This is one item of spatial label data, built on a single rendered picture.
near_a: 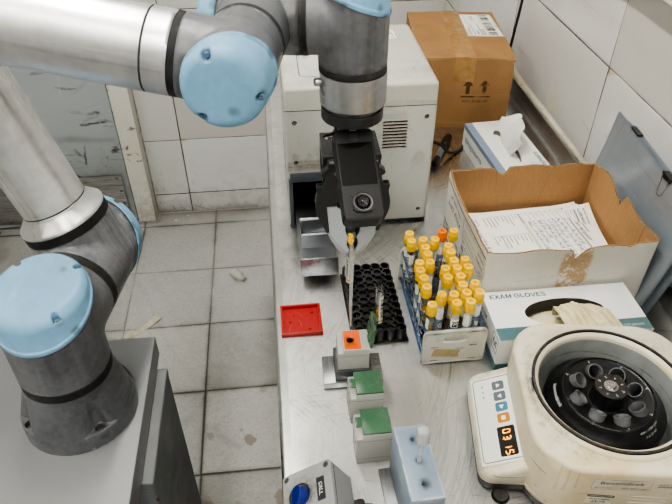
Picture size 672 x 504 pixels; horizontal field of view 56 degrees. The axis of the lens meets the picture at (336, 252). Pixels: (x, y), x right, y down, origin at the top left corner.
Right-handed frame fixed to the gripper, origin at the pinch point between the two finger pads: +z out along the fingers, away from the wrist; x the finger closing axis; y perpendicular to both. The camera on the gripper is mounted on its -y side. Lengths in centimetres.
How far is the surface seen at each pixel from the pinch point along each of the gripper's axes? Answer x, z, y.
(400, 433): -4.3, 14.4, -18.2
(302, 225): 5.6, 18.7, 30.8
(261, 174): 19, 95, 169
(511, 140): -41, 17, 55
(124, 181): 75, 91, 162
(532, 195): -39, 16, 33
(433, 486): -7.0, 14.4, -25.6
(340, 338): 1.3, 17.4, 0.9
